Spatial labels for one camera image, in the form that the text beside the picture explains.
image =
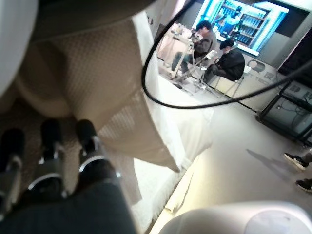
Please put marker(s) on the large wall display screen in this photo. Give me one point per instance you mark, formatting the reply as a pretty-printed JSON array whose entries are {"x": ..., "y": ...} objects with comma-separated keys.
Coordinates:
[{"x": 256, "y": 26}]

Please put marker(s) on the black metal rack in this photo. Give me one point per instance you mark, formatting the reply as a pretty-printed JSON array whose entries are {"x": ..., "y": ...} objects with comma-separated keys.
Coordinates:
[{"x": 287, "y": 117}]

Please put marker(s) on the seated person black jacket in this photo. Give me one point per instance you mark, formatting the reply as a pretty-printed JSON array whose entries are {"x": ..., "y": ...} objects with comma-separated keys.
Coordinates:
[{"x": 231, "y": 63}]

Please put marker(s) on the seated person grey jacket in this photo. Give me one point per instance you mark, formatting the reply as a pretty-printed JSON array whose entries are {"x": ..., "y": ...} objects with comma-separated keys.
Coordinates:
[{"x": 207, "y": 41}]

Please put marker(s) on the beige waffle throw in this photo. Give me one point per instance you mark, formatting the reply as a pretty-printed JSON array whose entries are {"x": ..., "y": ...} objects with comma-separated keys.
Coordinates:
[{"x": 104, "y": 73}]

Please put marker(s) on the black white sneaker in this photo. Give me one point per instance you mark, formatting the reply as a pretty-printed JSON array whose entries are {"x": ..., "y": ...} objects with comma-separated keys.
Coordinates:
[
  {"x": 304, "y": 185},
  {"x": 296, "y": 161}
]

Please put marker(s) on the light wooden table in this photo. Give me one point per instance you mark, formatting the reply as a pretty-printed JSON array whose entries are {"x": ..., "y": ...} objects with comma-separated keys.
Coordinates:
[{"x": 170, "y": 48}]

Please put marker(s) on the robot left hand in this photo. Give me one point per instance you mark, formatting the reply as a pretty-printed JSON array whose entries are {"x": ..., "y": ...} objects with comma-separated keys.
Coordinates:
[{"x": 61, "y": 207}]

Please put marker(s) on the white metal chair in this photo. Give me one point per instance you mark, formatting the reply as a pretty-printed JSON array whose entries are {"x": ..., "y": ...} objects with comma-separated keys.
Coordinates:
[{"x": 230, "y": 84}]

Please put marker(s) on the silver robot left leg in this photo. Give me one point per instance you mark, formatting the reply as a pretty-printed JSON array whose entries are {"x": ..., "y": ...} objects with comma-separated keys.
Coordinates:
[{"x": 231, "y": 219}]

